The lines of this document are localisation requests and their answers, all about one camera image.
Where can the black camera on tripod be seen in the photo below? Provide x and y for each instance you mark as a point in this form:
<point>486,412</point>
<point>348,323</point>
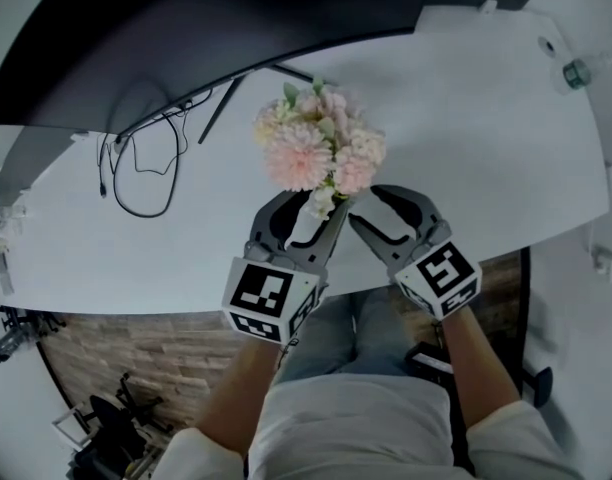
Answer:
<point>11,340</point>

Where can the large black curved monitor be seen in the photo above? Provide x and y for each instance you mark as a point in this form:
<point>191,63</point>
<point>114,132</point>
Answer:
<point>161,33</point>

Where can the pink and white flowers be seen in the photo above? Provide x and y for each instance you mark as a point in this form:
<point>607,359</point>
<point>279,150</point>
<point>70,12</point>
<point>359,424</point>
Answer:
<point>301,160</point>

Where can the person's left forearm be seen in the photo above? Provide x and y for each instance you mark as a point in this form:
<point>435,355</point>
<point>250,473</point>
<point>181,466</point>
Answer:
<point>236,398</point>

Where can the person's white shirt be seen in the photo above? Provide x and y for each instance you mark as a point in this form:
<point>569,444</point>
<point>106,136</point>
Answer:
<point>356,428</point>

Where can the black monitor stand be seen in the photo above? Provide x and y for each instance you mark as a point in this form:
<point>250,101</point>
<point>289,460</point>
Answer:
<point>221,105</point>

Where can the person's blue jeans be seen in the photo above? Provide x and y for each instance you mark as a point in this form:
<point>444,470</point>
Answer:
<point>331,338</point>

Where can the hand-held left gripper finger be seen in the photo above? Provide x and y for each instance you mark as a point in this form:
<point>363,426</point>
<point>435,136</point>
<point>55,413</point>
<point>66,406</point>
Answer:
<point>267,220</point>
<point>325,248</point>

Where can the clear plastic bottle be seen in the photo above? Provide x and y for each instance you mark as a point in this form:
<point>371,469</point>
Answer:
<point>578,72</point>

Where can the grey panel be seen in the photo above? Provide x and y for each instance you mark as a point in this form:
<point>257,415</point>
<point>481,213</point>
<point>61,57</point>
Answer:
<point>31,160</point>

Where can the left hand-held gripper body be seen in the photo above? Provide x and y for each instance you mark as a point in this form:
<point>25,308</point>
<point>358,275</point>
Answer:
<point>258,293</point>

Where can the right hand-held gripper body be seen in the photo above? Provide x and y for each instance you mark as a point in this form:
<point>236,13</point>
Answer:
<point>443,273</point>

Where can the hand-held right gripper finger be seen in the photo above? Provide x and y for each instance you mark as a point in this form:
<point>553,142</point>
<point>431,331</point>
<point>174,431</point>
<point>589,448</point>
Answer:
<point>411,200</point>
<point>381,245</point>

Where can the black and white box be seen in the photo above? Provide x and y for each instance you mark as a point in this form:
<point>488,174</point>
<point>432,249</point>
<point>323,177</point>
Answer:
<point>428,360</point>

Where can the person's right forearm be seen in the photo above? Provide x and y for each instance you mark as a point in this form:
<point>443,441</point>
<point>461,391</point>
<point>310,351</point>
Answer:
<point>478,368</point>

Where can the black office chair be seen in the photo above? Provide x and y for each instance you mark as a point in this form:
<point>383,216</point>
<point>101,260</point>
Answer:
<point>118,423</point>

